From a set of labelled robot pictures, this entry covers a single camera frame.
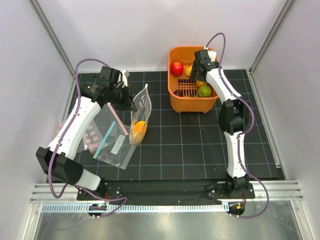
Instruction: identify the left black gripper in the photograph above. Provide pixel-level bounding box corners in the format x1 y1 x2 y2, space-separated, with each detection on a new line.
109 84 138 112

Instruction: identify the yellow pear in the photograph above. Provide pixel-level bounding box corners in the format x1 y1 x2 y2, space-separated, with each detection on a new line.
184 65 192 77

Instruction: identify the red apple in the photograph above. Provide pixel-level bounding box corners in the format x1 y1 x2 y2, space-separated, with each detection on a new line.
170 61 184 77

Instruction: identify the orange plastic basket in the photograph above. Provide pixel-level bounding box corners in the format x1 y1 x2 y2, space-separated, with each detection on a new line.
167 46 218 113

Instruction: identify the white dotted zip bag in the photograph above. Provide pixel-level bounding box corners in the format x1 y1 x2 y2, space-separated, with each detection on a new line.
129 83 152 147

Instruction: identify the yellow mango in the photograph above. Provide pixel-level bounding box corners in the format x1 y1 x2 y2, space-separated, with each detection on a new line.
133 120 148 136

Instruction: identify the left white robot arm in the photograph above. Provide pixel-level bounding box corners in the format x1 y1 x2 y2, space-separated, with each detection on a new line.
36 66 136 200

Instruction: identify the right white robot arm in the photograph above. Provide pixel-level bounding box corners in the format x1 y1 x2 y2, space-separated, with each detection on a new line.
190 47 252 198

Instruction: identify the pink dotted zip bag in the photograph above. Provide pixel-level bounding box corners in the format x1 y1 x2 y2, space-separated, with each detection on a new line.
48 98 130 159

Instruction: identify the blue zipper clear bag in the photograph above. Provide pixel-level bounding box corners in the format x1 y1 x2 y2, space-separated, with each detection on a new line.
93 121 136 170

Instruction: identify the green apple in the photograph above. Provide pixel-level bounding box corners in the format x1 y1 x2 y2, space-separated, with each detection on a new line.
197 85 212 98

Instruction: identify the dark purple plum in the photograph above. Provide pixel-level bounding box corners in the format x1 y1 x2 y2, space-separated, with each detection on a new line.
173 89 184 97

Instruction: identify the black grid mat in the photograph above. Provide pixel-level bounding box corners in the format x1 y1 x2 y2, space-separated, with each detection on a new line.
47 69 286 182

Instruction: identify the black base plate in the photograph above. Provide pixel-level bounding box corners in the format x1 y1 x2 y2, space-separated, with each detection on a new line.
74 179 256 205

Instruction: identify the white slotted cable duct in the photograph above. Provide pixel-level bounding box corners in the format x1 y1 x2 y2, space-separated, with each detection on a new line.
41 202 229 214

